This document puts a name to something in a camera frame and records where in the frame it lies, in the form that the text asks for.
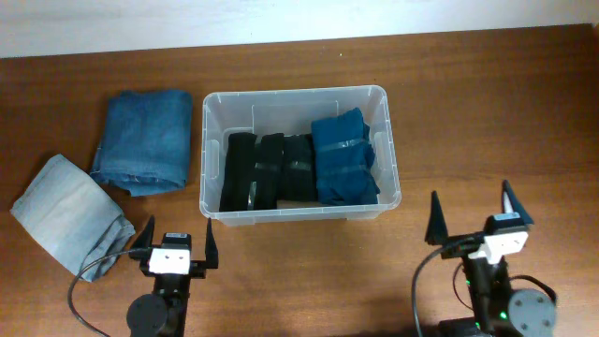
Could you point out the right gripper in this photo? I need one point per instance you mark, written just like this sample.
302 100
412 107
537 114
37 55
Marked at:
439 237

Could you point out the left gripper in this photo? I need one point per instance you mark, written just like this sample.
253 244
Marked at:
198 269

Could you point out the large black garment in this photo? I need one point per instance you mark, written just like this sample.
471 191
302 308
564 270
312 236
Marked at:
252 172

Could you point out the light blue jeans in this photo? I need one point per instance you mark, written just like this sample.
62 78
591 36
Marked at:
66 212

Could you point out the small black garment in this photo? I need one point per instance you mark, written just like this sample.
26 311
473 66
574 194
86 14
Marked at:
298 179

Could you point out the teal blue garment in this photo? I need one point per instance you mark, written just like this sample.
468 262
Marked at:
344 157

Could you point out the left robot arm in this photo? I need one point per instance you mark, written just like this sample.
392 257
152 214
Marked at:
162 313

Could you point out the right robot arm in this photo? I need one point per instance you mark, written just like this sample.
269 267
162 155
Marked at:
502 305

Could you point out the dark blue folded jeans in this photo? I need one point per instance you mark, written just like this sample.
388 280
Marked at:
146 145

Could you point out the clear plastic storage bin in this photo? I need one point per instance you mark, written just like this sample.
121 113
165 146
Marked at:
291 112

